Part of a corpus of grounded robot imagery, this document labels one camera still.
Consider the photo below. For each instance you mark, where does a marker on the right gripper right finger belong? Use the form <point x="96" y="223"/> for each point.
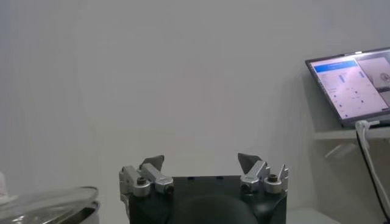
<point x="257" y="175"/>

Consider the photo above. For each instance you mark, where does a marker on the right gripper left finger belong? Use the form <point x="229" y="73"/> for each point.
<point x="152" y="178"/>

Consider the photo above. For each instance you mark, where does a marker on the round glass pot lid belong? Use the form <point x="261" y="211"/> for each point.
<point x="55" y="199"/>

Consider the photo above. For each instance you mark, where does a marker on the open dark laptop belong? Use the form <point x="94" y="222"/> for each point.
<point x="350" y="88"/>

